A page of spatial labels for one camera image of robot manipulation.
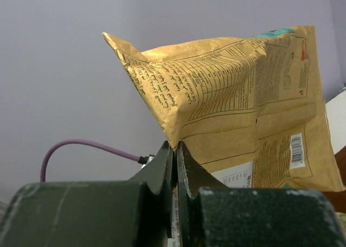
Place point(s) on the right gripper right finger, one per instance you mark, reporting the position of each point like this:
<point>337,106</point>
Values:
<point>212,214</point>

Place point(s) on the tan paper snack bag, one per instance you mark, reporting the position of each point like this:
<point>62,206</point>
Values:
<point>250,110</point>

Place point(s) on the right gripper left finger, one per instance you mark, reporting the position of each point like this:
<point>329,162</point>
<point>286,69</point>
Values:
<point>135,212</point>

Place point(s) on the red paper bag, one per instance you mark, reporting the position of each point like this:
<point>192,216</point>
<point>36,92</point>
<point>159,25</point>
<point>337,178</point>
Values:
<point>338,199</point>

